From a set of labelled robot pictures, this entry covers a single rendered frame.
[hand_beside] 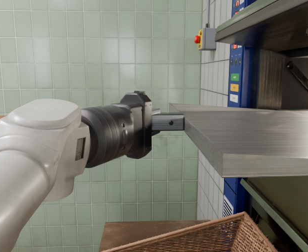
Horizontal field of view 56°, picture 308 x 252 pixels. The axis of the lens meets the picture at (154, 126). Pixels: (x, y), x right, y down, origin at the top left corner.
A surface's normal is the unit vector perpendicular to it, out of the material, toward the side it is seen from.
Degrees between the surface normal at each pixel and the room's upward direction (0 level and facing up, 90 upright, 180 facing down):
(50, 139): 63
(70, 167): 102
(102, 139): 84
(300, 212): 70
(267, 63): 90
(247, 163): 90
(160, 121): 90
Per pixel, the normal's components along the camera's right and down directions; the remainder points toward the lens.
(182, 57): 0.05, 0.18
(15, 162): 0.45, -0.85
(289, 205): -0.94, -0.33
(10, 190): 0.78, -0.62
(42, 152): 0.48, -0.27
